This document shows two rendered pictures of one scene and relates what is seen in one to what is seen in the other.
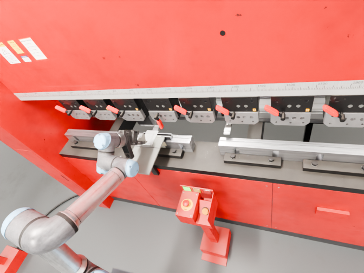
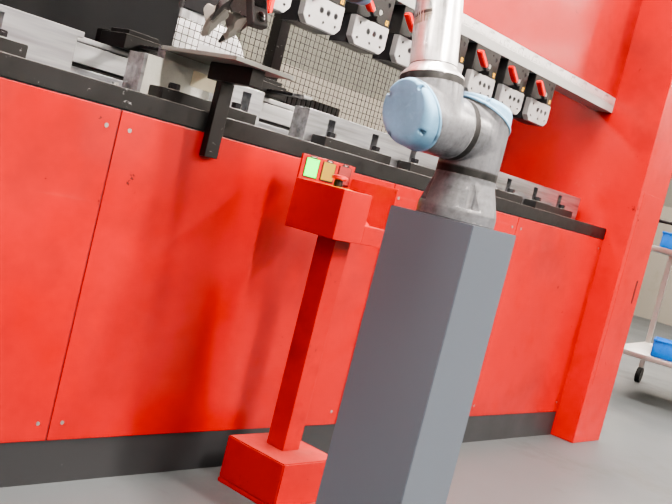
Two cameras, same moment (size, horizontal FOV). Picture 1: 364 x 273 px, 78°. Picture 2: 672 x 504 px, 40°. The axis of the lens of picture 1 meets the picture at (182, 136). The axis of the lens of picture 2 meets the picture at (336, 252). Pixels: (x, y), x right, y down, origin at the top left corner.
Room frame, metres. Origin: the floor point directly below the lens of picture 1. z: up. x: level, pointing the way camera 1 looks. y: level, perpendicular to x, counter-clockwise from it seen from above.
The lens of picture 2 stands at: (0.40, 2.37, 0.79)
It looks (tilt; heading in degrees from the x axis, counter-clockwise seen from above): 4 degrees down; 275
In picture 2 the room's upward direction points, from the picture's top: 14 degrees clockwise
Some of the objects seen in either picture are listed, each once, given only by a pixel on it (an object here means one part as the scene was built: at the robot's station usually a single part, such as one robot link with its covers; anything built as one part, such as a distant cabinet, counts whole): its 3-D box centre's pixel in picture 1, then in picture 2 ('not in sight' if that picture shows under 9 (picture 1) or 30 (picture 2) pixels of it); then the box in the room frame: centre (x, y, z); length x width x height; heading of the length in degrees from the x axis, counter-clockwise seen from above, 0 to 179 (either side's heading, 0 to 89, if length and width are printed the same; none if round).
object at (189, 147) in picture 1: (164, 142); (196, 91); (1.01, 0.12, 0.92); 0.39 x 0.06 x 0.10; 55
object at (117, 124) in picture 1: (131, 111); not in sight; (1.61, 0.31, 0.81); 0.64 x 0.08 x 0.14; 145
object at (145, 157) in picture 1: (144, 154); (227, 62); (0.92, 0.25, 1.00); 0.26 x 0.18 x 0.01; 145
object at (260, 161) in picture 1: (251, 160); (352, 150); (0.65, -0.30, 0.89); 0.30 x 0.05 x 0.03; 55
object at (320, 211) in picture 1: (331, 213); not in sight; (0.32, -0.58, 0.58); 0.15 x 0.02 x 0.07; 55
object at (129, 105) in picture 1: (131, 105); not in sight; (1.06, 0.19, 1.26); 0.15 x 0.09 x 0.17; 55
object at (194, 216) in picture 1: (196, 206); (343, 201); (0.60, 0.09, 0.75); 0.20 x 0.16 x 0.18; 55
